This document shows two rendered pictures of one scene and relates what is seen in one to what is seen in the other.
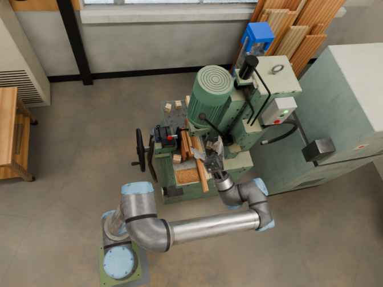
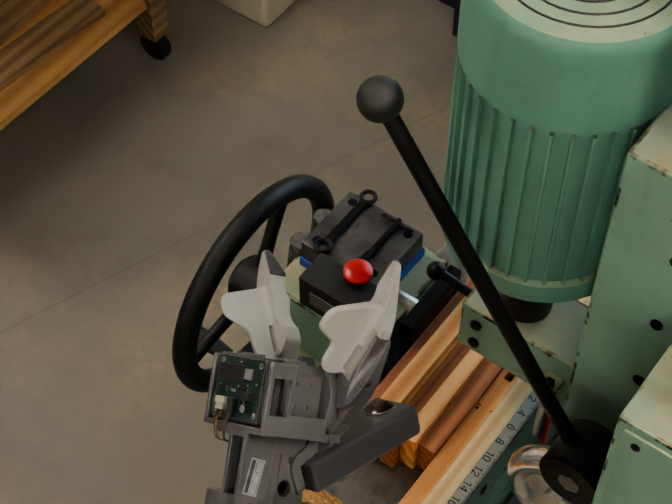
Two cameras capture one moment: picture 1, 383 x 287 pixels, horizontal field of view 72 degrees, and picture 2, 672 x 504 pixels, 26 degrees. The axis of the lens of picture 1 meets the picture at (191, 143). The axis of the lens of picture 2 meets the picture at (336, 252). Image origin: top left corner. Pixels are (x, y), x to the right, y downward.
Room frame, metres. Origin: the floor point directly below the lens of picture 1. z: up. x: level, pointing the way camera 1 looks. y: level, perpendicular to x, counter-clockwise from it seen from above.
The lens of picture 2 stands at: (0.35, -0.65, 2.22)
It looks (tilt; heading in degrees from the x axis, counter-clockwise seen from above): 54 degrees down; 68
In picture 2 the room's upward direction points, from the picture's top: straight up
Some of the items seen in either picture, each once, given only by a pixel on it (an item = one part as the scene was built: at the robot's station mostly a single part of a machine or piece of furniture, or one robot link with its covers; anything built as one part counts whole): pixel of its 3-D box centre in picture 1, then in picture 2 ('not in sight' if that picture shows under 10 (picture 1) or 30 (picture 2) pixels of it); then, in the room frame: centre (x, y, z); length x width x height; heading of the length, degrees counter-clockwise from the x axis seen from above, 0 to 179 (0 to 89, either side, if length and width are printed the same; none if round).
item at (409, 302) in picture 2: (174, 136); (405, 305); (0.74, 0.12, 0.95); 0.09 x 0.07 x 0.09; 31
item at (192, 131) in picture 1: (199, 128); (536, 339); (0.82, -0.01, 1.03); 0.14 x 0.07 x 0.09; 122
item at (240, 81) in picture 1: (246, 73); not in sight; (0.88, -0.11, 1.53); 0.08 x 0.08 x 0.17; 32
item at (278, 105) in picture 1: (278, 111); not in sight; (0.86, -0.34, 1.40); 0.10 x 0.06 x 0.16; 122
